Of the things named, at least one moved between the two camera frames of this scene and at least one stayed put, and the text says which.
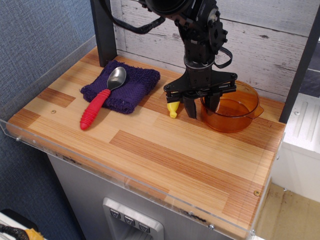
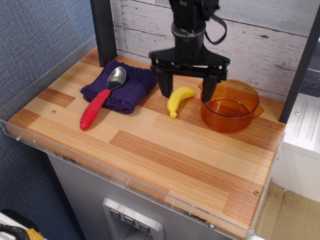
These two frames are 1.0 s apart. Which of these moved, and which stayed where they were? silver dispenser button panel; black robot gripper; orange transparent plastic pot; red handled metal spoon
Moved: black robot gripper
Stayed: red handled metal spoon; orange transparent plastic pot; silver dispenser button panel
